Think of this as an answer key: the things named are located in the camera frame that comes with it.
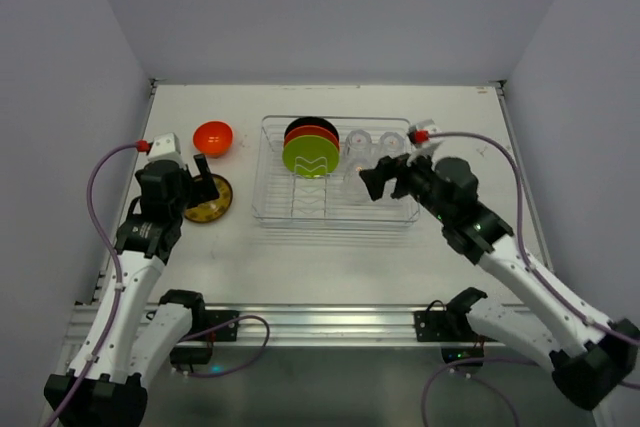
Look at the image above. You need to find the clear glass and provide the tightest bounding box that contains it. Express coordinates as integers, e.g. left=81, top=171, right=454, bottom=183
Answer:
left=341, top=157, right=372, bottom=203
left=377, top=132, right=405, bottom=158
left=344, top=129, right=373, bottom=159

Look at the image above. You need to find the orange bowl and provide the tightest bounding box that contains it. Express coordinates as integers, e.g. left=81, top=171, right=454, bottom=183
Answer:
left=192, top=120, right=234, bottom=158

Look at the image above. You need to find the clear glass back left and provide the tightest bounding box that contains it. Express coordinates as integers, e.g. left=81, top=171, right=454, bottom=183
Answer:
left=344, top=129, right=373, bottom=159

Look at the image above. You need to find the clear glass back right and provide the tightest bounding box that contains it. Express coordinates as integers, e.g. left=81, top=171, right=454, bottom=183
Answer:
left=377, top=132, right=405, bottom=158

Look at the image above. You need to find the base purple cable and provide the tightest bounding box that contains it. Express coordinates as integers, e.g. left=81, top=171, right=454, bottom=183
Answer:
left=422, top=359, right=539, bottom=427
left=177, top=315, right=271, bottom=379

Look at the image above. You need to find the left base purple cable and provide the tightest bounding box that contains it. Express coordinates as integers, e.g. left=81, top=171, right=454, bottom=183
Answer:
left=177, top=315, right=271, bottom=379

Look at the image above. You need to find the yellow patterned plate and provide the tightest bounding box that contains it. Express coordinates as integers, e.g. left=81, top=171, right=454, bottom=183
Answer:
left=184, top=174, right=233, bottom=224

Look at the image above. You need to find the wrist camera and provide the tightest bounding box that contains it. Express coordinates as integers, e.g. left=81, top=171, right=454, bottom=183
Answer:
left=407, top=119, right=441, bottom=166
left=147, top=132, right=183, bottom=165

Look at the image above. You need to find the black plate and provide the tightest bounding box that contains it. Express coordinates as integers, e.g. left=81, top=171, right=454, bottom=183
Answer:
left=284, top=116, right=339, bottom=139

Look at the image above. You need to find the green plate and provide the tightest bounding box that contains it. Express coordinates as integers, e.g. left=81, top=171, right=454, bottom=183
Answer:
left=282, top=135, right=340, bottom=178

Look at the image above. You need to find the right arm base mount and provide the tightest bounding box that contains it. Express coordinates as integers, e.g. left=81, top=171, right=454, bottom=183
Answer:
left=412, top=300, right=485, bottom=368

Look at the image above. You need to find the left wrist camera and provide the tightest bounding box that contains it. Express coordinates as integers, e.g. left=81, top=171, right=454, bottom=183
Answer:
left=147, top=132, right=183, bottom=165

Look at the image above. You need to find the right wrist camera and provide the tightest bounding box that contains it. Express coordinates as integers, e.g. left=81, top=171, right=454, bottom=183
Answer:
left=407, top=119, right=441, bottom=166

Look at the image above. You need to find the white wire dish rack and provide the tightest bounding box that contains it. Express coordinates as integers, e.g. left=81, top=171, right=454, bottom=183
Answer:
left=252, top=115, right=419, bottom=230

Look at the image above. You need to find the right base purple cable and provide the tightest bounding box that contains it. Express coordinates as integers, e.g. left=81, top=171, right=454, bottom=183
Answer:
left=422, top=359, right=539, bottom=427

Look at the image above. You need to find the clear glass front left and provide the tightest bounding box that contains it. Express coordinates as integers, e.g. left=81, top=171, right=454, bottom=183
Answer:
left=341, top=157, right=372, bottom=203

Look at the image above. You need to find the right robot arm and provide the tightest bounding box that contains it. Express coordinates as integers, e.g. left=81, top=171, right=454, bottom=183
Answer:
left=359, top=155, right=639, bottom=411

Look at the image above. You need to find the aluminium mounting rail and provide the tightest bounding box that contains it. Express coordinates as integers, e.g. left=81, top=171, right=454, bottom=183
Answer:
left=63, top=304, right=495, bottom=348

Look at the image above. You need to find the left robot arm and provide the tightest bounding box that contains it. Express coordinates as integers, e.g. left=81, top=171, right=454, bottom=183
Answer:
left=44, top=154, right=219, bottom=426

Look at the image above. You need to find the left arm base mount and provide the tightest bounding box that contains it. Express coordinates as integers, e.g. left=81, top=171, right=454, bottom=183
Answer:
left=169, top=309, right=239, bottom=371

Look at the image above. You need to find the orange plate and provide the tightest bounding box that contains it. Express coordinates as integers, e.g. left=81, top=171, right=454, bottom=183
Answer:
left=284, top=125, right=340, bottom=149

